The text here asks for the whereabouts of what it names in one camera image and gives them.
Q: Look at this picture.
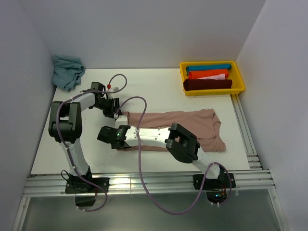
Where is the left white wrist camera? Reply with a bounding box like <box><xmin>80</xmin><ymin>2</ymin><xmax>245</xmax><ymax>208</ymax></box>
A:
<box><xmin>106</xmin><ymin>87</ymin><xmax>119</xmax><ymax>99</ymax></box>

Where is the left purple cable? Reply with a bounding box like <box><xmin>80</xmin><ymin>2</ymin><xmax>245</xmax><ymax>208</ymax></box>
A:
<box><xmin>55</xmin><ymin>74</ymin><xmax>128</xmax><ymax>212</ymax></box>

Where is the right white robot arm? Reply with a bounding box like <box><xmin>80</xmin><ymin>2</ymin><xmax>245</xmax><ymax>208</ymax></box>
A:
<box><xmin>97</xmin><ymin>123</ymin><xmax>225</xmax><ymax>188</ymax></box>

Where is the crumpled teal t-shirt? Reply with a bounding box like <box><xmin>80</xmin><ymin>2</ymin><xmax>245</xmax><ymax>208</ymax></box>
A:
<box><xmin>51</xmin><ymin>55</ymin><xmax>85</xmax><ymax>92</ymax></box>

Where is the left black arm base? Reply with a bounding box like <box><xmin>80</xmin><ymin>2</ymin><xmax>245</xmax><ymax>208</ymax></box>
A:
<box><xmin>65</xmin><ymin>177</ymin><xmax>110</xmax><ymax>208</ymax></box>

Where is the rolled maroon t-shirt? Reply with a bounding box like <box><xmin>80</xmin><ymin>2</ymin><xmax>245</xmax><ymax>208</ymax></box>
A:
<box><xmin>183</xmin><ymin>79</ymin><xmax>233</xmax><ymax>91</ymax></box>

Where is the rolled blue t-shirt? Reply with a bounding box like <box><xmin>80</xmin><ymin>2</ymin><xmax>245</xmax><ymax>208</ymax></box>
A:
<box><xmin>186</xmin><ymin>64</ymin><xmax>232</xmax><ymax>74</ymax></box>

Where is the pink printed t-shirt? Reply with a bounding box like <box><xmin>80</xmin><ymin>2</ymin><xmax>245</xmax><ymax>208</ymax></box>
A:
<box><xmin>115</xmin><ymin>108</ymin><xmax>227</xmax><ymax>153</ymax></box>

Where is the yellow plastic bin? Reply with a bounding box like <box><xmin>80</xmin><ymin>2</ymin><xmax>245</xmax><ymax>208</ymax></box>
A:
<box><xmin>180</xmin><ymin>61</ymin><xmax>245</xmax><ymax>96</ymax></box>

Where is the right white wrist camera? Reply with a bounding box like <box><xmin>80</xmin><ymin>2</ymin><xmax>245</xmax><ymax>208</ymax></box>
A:
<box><xmin>115</xmin><ymin>115</ymin><xmax>128</xmax><ymax>128</ymax></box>

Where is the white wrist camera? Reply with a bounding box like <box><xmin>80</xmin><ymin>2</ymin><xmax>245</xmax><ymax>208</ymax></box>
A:
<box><xmin>106</xmin><ymin>87</ymin><xmax>119</xmax><ymax>99</ymax></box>
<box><xmin>115</xmin><ymin>115</ymin><xmax>128</xmax><ymax>128</ymax></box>

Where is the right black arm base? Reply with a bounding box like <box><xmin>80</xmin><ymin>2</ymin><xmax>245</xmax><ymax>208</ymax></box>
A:
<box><xmin>202</xmin><ymin>170</ymin><xmax>236</xmax><ymax>204</ymax></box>

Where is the rolled orange t-shirt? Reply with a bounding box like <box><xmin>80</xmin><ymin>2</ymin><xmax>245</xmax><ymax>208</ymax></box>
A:
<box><xmin>188</xmin><ymin>69</ymin><xmax>229</xmax><ymax>80</ymax></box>

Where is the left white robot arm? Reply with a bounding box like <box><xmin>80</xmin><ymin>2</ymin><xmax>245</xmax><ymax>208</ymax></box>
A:
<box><xmin>48</xmin><ymin>82</ymin><xmax>122</xmax><ymax>193</ymax></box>

